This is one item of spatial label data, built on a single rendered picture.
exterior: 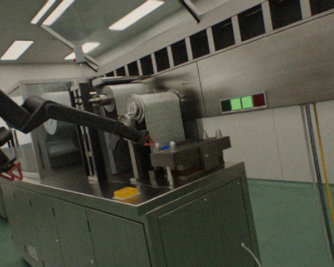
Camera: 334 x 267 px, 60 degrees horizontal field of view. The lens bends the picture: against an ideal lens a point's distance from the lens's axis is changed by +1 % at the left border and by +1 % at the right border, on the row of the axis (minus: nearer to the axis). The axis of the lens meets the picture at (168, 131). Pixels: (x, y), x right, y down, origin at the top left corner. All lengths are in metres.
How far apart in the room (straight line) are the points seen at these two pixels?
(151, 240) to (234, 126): 3.39
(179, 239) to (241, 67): 0.79
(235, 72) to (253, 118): 2.78
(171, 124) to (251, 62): 0.49
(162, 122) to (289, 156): 2.76
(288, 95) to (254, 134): 2.93
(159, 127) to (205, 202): 0.43
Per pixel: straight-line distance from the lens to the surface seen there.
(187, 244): 1.25
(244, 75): 1.38
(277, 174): 4.16
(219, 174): 1.35
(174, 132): 1.50
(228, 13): 1.45
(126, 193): 1.17
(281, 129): 3.98
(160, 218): 1.13
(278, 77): 1.30
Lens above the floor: 1.20
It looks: 4 degrees down
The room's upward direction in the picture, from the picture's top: 10 degrees counter-clockwise
